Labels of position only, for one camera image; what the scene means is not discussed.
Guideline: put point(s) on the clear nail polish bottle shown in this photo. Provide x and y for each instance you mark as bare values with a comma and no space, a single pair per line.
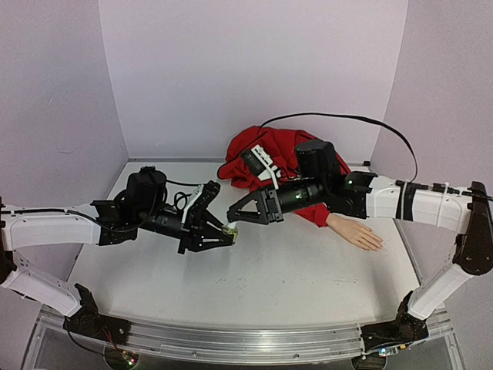
233,232

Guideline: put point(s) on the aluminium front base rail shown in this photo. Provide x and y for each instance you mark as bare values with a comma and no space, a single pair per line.
120,343

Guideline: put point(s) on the mannequin hand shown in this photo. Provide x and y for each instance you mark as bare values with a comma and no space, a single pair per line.
355,233

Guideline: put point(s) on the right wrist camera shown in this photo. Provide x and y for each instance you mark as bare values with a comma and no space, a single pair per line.
316,159

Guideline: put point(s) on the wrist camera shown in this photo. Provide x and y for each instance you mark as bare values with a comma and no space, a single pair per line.
316,159
147,190

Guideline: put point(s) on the red black sports jacket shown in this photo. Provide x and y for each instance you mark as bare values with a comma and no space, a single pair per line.
279,144

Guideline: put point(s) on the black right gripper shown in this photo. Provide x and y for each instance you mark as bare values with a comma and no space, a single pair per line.
270,205

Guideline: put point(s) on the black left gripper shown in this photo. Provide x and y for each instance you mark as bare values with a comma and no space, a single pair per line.
196,232

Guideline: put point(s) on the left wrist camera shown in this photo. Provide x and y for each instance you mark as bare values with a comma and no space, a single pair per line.
147,190

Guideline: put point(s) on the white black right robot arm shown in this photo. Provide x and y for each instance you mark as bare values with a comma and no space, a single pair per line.
461,214

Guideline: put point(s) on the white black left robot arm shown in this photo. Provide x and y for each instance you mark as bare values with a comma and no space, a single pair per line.
22,227

